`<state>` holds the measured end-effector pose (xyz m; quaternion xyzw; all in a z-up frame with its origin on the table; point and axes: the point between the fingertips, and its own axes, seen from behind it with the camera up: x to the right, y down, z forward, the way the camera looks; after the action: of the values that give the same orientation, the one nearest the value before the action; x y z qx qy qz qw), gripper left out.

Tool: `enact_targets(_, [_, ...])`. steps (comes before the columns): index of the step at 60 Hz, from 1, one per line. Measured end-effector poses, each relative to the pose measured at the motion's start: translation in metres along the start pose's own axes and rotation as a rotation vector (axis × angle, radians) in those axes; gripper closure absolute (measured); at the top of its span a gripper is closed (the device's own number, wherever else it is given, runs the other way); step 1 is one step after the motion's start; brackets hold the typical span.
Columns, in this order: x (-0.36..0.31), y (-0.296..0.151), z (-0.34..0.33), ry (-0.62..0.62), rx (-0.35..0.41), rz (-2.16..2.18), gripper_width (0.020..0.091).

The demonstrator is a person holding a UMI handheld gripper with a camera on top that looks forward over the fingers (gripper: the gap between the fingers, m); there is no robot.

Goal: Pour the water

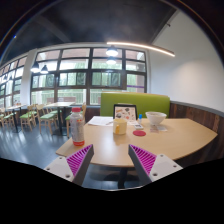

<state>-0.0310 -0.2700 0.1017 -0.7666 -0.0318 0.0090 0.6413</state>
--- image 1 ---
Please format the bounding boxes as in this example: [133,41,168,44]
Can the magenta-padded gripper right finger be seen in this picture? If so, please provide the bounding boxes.
[128,143,184,187]

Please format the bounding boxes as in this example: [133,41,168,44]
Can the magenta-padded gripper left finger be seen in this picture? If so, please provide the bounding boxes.
[44,143,95,187]

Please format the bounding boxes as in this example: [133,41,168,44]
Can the clear red-capped drink bottle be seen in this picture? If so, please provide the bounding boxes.
[69,106,86,147]

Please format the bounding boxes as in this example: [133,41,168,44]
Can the flat round red coaster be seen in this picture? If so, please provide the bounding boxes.
[132,129,147,137]

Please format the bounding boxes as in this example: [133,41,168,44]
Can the colourful printed leaflet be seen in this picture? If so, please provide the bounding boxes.
[128,120,145,131]

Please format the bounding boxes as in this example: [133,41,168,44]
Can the yellow mug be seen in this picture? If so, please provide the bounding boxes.
[112,118,128,136]

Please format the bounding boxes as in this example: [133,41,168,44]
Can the white bowl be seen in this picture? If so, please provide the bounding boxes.
[145,111,168,126]

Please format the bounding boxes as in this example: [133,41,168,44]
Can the white paper booklet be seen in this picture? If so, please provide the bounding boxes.
[87,115,115,127]

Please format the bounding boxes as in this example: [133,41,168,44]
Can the black-framed picture stand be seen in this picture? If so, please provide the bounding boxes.
[112,103,138,122]

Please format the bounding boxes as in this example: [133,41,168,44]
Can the group of green-seated wooden chairs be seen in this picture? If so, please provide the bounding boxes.
[0,102,88,138]

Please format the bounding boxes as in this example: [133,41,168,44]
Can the wooden dining table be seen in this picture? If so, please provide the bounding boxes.
[43,101,76,136]

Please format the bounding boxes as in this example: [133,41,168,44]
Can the green upholstered bench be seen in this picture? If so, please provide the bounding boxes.
[99,92,171,118]

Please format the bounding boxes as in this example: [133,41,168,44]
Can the group of pendant lamps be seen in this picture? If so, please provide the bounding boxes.
[29,44,120,75]

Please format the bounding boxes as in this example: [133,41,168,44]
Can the long linear ceiling light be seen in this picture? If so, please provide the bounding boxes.
[106,41,176,58]

